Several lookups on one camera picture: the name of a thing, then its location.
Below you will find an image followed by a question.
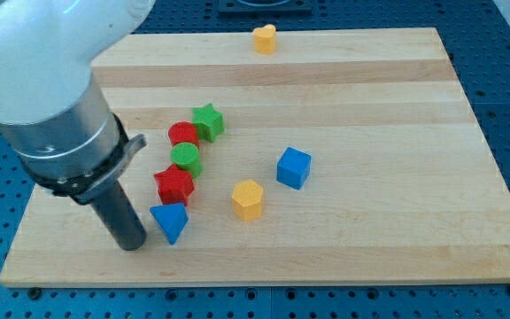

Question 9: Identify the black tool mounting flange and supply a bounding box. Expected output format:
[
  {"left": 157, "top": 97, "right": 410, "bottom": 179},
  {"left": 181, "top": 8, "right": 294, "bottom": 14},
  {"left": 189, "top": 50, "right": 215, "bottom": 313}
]
[{"left": 21, "top": 114, "right": 146, "bottom": 205}]

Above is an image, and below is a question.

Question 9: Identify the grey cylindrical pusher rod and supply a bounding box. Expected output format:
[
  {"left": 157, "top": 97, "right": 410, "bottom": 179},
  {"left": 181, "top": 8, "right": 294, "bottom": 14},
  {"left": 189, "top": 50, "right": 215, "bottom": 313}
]
[{"left": 90, "top": 182, "right": 147, "bottom": 251}]

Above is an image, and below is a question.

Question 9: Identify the blue triangle block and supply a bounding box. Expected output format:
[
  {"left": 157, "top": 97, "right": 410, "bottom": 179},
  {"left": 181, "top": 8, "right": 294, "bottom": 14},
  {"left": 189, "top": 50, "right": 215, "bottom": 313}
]
[{"left": 150, "top": 203, "right": 189, "bottom": 245}]

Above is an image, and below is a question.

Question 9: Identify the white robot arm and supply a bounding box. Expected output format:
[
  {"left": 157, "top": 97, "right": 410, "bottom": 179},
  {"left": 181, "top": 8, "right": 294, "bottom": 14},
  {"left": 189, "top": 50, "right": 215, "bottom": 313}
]
[{"left": 0, "top": 0, "right": 153, "bottom": 251}]

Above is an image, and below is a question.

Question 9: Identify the blue cube block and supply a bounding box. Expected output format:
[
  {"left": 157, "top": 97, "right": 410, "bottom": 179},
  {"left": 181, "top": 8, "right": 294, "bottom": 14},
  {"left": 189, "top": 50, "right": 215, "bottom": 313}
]
[{"left": 276, "top": 147, "right": 312, "bottom": 190}]

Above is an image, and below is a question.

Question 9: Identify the red star block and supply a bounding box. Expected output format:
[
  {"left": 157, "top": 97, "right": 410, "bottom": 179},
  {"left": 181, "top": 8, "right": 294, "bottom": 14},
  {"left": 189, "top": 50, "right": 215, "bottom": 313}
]
[{"left": 153, "top": 164, "right": 195, "bottom": 206}]

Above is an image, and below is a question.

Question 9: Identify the green cylinder block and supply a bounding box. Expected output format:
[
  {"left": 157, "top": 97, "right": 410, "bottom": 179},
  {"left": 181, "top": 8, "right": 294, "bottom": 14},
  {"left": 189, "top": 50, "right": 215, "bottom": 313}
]
[{"left": 170, "top": 142, "right": 203, "bottom": 178}]

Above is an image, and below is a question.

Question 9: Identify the red cylinder block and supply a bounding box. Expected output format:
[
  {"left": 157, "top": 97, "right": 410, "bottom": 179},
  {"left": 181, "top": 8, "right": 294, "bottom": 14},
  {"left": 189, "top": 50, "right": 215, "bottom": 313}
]
[{"left": 167, "top": 121, "right": 200, "bottom": 148}]

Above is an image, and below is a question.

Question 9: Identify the green star block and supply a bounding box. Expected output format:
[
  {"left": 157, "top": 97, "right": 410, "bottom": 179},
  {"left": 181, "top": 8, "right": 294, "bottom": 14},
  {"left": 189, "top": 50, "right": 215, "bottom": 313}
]
[{"left": 192, "top": 104, "right": 225, "bottom": 143}]

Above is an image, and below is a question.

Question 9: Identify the yellow hexagon block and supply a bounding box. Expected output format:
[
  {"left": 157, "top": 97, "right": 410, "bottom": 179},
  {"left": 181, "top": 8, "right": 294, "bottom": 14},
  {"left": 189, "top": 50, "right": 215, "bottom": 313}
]
[{"left": 231, "top": 180, "right": 264, "bottom": 221}]

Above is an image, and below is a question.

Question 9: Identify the yellow heart block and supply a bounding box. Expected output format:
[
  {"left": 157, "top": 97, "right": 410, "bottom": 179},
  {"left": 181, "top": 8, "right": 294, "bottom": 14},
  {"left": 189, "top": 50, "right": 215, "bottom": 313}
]
[{"left": 252, "top": 24, "right": 276, "bottom": 55}]

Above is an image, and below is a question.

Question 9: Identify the wooden board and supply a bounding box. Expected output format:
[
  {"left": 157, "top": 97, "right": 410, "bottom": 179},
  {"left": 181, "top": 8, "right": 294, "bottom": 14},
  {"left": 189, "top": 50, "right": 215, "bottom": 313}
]
[{"left": 0, "top": 28, "right": 510, "bottom": 288}]

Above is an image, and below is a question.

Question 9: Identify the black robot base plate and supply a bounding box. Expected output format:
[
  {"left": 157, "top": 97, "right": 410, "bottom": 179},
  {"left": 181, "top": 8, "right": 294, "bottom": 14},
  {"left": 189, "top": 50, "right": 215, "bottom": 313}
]
[{"left": 215, "top": 0, "right": 314, "bottom": 15}]

